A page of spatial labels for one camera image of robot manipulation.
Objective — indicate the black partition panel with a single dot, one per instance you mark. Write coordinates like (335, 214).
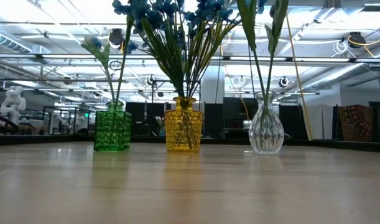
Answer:
(143, 118)
(236, 115)

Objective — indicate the flower stems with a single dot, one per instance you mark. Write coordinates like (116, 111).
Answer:
(248, 21)

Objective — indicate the yellow glass vase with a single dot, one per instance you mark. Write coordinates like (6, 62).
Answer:
(183, 130)

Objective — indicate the blue artificial flower bunch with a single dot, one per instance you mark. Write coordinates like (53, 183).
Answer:
(140, 9)
(214, 11)
(166, 6)

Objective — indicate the clear glass vase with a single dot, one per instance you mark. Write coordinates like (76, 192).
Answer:
(266, 133)

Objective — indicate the background potted tulips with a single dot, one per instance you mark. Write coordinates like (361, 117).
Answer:
(160, 122)

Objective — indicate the black aluminium table frame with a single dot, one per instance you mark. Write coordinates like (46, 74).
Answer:
(214, 141)

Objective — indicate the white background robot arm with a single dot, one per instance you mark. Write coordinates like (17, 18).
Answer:
(14, 102)

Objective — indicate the red patterned tapestry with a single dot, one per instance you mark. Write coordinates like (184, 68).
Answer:
(356, 123)

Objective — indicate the green glass vase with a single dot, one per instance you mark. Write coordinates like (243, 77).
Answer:
(112, 133)

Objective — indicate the white curtain panel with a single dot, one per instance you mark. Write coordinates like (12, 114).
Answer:
(320, 121)

